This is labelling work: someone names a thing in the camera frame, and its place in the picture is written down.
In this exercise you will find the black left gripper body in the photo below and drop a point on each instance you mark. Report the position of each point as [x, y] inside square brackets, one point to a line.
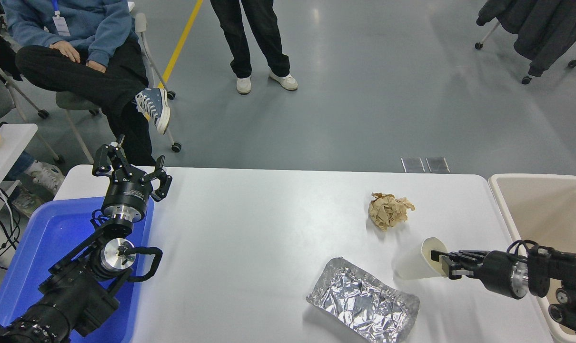
[127, 195]

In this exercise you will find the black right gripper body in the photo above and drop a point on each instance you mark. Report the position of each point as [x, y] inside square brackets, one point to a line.
[495, 274]

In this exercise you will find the white paper cup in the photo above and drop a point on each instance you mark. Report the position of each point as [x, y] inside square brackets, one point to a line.
[414, 264]

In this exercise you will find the crumpled tan paper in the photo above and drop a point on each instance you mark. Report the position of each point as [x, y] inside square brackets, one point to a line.
[388, 210]

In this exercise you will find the seated person's left hand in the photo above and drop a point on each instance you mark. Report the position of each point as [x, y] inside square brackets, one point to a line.
[96, 66]

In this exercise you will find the seated person's right hand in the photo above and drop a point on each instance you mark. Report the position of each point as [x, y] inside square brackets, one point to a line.
[66, 50]

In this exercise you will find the person in white sneakers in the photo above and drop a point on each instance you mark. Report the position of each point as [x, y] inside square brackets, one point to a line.
[50, 175]

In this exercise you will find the large pale bin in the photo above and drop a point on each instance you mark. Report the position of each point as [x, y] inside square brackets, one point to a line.
[545, 214]

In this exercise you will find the blue plastic tray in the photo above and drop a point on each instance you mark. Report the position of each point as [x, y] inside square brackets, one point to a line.
[54, 228]

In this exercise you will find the seated person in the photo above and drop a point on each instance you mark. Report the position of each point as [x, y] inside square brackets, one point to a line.
[102, 81]

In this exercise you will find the clear floor plate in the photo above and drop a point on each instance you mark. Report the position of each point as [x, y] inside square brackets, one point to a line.
[413, 165]
[438, 165]

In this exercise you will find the silver foil tray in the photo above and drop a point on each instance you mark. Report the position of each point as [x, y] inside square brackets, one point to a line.
[364, 300]

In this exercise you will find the white side table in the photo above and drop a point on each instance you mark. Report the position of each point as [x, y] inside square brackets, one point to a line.
[12, 143]

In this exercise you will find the white id badge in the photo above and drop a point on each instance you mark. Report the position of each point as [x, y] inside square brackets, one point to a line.
[62, 25]

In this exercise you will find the black bag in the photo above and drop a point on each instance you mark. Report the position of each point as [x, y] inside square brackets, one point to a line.
[2, 55]

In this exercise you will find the standing person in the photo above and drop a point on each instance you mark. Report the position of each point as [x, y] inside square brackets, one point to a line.
[254, 33]

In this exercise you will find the wheeled garment rack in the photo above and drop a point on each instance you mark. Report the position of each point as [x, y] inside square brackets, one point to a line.
[526, 80]

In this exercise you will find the dark jackets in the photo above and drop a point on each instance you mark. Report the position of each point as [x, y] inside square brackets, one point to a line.
[545, 24]

